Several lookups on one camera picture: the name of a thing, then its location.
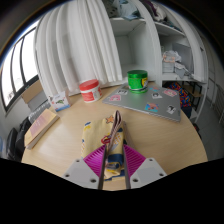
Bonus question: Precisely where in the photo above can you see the yellow and pink book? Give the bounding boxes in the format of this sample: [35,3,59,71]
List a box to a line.
[24,108,61,150]

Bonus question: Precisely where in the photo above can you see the white curtain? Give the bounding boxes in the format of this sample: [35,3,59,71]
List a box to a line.
[33,0,124,98]

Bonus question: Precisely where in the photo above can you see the green jar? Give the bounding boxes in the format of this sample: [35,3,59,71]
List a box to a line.
[126,69,149,95]

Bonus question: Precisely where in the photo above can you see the colourful patterned bag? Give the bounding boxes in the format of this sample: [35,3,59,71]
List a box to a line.
[168,81,194,110]

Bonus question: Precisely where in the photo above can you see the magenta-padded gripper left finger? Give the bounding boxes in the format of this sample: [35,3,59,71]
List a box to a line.
[61,144,108,190]

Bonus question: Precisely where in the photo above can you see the grey laptop with stickers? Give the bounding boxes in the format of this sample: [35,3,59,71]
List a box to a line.
[101,84,183,123]

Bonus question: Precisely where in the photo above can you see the white shelf unit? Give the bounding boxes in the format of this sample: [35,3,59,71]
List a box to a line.
[102,0,210,92]

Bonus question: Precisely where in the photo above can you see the black-framed window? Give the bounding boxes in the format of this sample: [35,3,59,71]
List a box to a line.
[0,26,41,113]

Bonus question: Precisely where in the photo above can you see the white radiator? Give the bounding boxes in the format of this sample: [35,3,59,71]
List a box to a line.
[27,99,53,125]

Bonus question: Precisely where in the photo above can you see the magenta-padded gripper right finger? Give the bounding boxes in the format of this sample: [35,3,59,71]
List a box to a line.
[122,143,168,190]

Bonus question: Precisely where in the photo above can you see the white jar with red lid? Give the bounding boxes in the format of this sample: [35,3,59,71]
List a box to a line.
[78,79,103,104]

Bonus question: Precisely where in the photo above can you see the yellow patterned towel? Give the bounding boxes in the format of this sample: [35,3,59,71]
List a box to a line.
[80,110,127,181]

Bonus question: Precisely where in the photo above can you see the small black rack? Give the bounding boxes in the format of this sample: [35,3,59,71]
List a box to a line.
[186,81,205,105]

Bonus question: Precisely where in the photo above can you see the small white printed card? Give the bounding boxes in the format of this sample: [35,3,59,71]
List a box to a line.
[47,90,72,113]

